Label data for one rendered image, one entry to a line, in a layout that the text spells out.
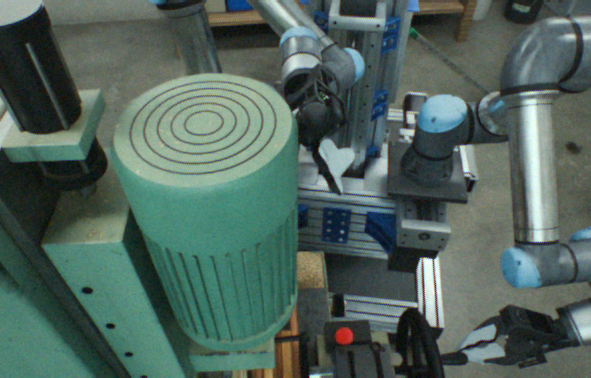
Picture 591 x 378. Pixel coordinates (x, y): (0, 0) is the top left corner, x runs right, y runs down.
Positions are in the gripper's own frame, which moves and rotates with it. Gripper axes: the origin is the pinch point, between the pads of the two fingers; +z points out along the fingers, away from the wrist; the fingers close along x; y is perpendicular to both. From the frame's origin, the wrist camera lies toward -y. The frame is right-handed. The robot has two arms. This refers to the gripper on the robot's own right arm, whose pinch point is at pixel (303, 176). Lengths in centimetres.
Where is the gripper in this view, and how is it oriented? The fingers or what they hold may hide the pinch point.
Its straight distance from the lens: 66.5
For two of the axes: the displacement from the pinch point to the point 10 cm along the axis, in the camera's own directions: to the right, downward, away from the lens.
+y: 7.0, -5.1, -4.9
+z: 0.5, 7.3, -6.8
